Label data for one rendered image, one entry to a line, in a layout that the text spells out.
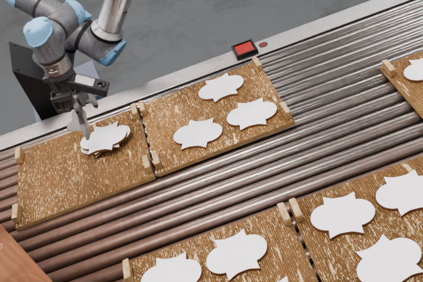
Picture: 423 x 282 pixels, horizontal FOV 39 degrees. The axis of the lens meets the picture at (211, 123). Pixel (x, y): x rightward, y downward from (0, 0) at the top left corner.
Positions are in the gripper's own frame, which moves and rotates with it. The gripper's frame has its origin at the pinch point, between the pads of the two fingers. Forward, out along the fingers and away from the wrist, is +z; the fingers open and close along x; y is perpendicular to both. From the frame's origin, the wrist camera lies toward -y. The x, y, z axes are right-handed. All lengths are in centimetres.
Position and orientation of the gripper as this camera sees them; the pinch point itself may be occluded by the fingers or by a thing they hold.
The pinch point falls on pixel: (95, 123)
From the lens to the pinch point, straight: 178.6
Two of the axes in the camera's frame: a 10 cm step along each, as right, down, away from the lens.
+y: -9.6, 2.0, 1.9
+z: 2.7, 7.4, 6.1
